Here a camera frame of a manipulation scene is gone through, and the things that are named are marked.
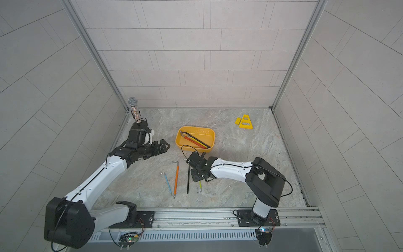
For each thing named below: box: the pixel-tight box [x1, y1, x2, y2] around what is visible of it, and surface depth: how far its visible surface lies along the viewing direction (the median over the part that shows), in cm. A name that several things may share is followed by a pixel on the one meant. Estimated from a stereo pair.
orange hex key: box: [172, 160, 180, 199], surface depth 85 cm
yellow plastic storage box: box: [175, 126, 216, 153], surface depth 101 cm
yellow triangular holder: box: [239, 114, 253, 130], surface depth 110 cm
